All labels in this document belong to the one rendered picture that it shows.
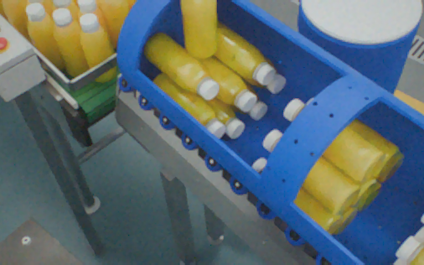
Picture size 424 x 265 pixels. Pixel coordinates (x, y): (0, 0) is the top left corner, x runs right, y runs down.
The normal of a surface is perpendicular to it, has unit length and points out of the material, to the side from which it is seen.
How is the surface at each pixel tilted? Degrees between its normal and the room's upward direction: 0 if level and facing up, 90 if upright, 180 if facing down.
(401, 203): 35
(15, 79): 90
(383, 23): 0
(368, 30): 0
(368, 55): 90
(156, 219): 0
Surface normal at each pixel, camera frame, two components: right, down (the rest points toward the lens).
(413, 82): -0.04, -0.60
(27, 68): 0.68, 0.58
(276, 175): -0.68, 0.27
